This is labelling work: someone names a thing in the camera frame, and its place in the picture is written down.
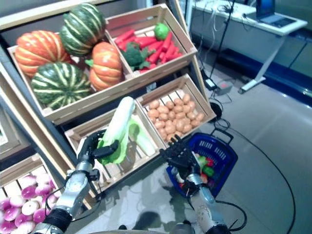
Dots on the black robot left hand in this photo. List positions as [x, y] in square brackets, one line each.
[86, 147]

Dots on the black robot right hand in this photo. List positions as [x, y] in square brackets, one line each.
[180, 156]

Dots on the napa cabbage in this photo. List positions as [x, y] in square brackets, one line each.
[143, 143]
[119, 122]

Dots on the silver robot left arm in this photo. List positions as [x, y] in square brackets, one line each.
[73, 187]

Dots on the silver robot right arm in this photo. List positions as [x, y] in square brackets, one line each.
[207, 212]

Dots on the blue plastic shopping basket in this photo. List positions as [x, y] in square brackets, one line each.
[220, 152]

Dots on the red bell pepper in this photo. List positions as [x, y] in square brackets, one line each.
[210, 162]

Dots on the small green bell pepper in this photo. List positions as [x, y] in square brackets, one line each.
[208, 171]

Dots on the wide wooden produce crate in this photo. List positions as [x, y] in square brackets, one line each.
[97, 98]

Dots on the purple white onion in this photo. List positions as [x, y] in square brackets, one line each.
[29, 192]
[15, 201]
[43, 190]
[52, 184]
[40, 215]
[30, 207]
[12, 213]
[28, 181]
[51, 198]
[42, 178]

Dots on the green striped pumpkin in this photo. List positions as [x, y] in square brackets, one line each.
[61, 85]
[83, 29]

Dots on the wooden vegetable display rack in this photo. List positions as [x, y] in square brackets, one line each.
[14, 158]
[36, 15]

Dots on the black power adapter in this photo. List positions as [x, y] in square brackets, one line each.
[210, 83]

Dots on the grey box with red top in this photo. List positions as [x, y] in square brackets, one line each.
[223, 89]

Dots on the small orange pumpkin green stem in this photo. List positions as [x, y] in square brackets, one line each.
[106, 65]

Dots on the red carrot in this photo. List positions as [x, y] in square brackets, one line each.
[124, 36]
[156, 52]
[145, 41]
[167, 42]
[126, 43]
[174, 56]

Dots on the dark green broccoli head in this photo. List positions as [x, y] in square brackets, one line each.
[132, 56]

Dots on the large orange striped pumpkin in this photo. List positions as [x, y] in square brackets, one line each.
[39, 51]

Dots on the light green round vegetable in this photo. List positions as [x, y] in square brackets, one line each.
[161, 31]

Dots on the black tripod pole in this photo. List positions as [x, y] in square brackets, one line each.
[226, 26]

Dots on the white standing desk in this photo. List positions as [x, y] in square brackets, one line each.
[287, 29]

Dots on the open grey laptop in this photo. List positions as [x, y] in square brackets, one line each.
[265, 7]

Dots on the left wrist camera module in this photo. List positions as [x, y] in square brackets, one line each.
[94, 175]

